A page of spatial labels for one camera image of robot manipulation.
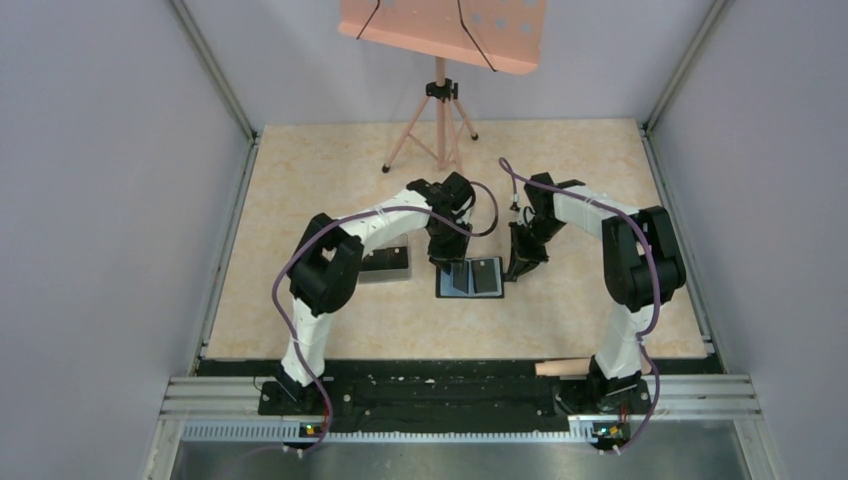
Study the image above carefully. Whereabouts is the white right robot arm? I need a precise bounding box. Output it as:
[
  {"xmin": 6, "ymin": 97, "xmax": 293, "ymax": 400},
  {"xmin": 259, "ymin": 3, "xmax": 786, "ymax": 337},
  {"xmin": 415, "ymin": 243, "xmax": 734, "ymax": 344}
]
[{"xmin": 504, "ymin": 172, "xmax": 686, "ymax": 412}]

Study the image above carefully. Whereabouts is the pink toy microphone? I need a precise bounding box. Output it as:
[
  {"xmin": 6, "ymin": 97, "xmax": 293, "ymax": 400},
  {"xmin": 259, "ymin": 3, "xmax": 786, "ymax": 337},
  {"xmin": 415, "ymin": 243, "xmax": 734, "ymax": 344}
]
[{"xmin": 534, "ymin": 358, "xmax": 591, "ymax": 377}]

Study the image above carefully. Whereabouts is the clear acrylic tray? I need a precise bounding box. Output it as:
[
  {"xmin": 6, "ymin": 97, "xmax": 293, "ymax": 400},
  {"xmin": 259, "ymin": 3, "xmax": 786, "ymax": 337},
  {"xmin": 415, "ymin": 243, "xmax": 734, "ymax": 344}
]
[{"xmin": 358, "ymin": 234, "xmax": 412, "ymax": 284}]

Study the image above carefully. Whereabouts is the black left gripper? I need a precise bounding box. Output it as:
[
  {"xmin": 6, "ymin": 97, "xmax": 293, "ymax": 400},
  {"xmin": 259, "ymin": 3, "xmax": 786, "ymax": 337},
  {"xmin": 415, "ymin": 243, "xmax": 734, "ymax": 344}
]
[{"xmin": 427, "ymin": 218, "xmax": 472, "ymax": 277}]

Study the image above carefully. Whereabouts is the black leather card holder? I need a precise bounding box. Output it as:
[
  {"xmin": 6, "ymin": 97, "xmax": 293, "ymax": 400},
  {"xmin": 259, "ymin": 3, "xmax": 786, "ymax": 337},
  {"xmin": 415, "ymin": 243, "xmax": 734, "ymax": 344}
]
[{"xmin": 435, "ymin": 256, "xmax": 505, "ymax": 299}]

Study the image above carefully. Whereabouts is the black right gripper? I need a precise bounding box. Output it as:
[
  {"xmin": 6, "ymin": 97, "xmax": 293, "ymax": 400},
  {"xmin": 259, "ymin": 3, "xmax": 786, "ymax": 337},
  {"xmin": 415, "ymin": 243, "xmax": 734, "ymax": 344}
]
[{"xmin": 508, "ymin": 216, "xmax": 567, "ymax": 281}]

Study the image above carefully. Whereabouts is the pink music stand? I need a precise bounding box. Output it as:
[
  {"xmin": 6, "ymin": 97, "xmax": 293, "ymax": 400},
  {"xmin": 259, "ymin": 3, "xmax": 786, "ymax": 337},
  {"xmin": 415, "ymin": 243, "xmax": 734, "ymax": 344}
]
[{"xmin": 338, "ymin": 0, "xmax": 547, "ymax": 173}]

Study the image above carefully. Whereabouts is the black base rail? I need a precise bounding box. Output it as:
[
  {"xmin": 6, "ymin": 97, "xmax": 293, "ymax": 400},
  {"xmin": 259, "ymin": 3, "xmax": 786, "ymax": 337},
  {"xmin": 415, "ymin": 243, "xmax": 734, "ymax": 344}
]
[{"xmin": 162, "ymin": 360, "xmax": 755, "ymax": 444}]

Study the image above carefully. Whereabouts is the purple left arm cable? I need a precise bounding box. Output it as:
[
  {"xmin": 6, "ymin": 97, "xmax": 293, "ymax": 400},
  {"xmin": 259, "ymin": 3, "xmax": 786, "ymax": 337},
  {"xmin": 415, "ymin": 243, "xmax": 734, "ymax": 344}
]
[{"xmin": 272, "ymin": 180, "xmax": 499, "ymax": 458}]

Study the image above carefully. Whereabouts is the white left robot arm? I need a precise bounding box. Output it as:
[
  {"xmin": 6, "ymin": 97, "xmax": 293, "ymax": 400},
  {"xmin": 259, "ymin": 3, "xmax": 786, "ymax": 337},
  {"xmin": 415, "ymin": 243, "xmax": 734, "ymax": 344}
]
[{"xmin": 272, "ymin": 172, "xmax": 476, "ymax": 414}]

